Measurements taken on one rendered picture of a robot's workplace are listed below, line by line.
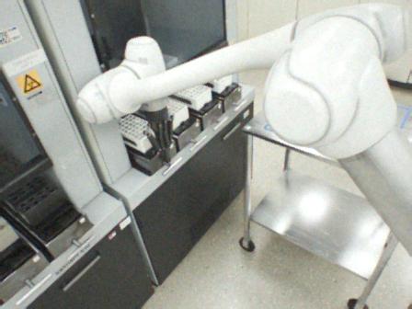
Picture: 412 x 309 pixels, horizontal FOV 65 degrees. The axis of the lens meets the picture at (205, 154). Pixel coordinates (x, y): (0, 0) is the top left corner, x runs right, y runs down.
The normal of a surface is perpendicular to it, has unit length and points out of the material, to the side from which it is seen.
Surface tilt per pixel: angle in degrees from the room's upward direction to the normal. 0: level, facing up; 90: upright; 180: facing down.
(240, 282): 0
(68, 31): 90
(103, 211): 0
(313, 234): 0
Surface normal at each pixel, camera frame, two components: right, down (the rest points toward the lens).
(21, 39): 0.80, 0.36
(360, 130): 0.10, 0.59
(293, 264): -0.07, -0.75
